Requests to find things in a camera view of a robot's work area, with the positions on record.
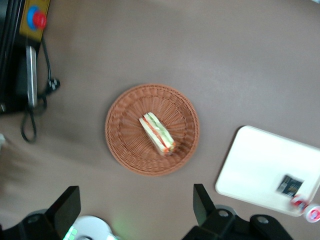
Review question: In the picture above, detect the black box with gold print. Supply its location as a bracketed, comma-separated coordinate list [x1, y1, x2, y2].
[276, 174, 305, 198]

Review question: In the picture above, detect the red lid yogurt cup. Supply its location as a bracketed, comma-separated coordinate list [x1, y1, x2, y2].
[289, 194, 320, 224]

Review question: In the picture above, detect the black power cable with plug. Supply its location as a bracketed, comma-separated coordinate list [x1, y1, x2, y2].
[21, 37, 61, 143]

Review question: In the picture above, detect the triangular sandwich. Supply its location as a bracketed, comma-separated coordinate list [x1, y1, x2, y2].
[138, 111, 177, 158]

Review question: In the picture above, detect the black heating appliance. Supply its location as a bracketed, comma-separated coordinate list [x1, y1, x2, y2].
[0, 0, 42, 115]

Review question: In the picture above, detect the round brown wicker basket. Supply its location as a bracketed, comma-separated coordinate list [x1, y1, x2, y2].
[104, 83, 201, 178]

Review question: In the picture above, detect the cream plastic tray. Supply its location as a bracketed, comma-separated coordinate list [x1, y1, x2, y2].
[214, 125, 320, 217]

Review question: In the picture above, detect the yellow control panel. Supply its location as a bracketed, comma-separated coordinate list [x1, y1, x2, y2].
[19, 0, 51, 42]

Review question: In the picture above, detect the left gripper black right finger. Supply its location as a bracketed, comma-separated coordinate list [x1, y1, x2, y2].
[193, 183, 217, 227]

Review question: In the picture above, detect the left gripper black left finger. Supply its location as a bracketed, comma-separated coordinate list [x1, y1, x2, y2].
[46, 185, 82, 239]

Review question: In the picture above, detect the red emergency stop button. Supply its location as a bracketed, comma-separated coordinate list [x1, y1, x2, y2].
[26, 5, 48, 31]

